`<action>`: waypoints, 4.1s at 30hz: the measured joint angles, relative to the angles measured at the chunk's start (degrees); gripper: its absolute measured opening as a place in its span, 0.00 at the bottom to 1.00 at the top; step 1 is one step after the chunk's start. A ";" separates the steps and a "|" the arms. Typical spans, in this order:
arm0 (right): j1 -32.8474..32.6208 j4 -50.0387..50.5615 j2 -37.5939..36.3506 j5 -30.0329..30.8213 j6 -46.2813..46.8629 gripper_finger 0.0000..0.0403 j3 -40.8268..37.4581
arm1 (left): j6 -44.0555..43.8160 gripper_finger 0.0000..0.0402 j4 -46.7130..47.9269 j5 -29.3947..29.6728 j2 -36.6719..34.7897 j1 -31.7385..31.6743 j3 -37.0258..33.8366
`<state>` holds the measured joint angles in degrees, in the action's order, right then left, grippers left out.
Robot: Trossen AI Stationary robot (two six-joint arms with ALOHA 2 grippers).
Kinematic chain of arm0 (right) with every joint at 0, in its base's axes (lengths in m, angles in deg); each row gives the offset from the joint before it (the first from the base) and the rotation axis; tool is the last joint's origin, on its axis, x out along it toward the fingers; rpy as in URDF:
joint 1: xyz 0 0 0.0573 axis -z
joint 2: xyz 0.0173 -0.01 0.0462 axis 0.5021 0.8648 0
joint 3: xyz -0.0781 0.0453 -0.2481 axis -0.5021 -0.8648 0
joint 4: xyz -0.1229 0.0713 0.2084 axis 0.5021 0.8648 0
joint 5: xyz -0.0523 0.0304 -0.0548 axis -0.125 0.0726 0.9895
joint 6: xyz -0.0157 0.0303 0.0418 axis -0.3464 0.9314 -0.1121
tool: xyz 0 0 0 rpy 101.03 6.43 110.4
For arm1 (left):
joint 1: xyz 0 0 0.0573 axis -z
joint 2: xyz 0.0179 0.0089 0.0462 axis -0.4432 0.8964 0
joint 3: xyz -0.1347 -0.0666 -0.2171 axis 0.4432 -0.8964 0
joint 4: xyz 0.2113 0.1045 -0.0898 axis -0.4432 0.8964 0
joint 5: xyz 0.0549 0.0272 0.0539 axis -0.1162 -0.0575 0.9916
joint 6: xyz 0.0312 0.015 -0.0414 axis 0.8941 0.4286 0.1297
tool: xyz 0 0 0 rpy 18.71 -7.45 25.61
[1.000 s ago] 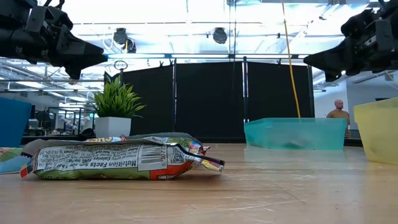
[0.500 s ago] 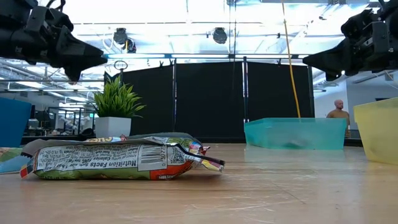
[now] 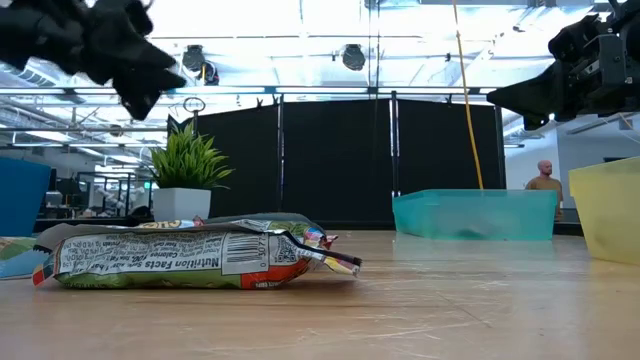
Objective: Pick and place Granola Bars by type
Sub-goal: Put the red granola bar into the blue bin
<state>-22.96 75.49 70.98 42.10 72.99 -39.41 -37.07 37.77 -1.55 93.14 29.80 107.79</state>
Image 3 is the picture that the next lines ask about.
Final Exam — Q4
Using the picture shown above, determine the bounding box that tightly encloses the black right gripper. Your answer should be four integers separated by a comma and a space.
487, 0, 640, 132

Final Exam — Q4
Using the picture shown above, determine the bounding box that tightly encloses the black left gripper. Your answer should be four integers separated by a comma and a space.
0, 0, 187, 121

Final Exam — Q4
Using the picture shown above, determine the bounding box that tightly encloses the granola bar with orange end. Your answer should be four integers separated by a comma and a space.
32, 222, 362, 291

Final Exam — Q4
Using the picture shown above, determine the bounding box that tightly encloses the black double ceiling spotlight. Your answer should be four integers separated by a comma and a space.
181, 44, 221, 87

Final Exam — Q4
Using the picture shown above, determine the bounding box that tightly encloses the person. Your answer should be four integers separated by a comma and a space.
524, 159, 565, 221

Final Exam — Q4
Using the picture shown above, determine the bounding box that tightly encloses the teal plastic bin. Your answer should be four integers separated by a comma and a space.
392, 188, 558, 242

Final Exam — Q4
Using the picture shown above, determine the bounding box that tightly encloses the yellow plastic bin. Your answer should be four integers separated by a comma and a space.
568, 156, 640, 267

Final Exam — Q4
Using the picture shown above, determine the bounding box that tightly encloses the green plant in white pot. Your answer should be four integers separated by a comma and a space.
149, 121, 235, 223

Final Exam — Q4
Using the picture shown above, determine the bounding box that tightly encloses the dark blue plastic bin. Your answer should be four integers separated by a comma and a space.
0, 156, 53, 238

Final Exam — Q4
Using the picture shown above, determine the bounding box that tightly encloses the black fabric partition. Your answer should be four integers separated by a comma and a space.
167, 92, 507, 231

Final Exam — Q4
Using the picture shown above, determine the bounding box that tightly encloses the black ring hook post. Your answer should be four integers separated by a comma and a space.
182, 96, 207, 134

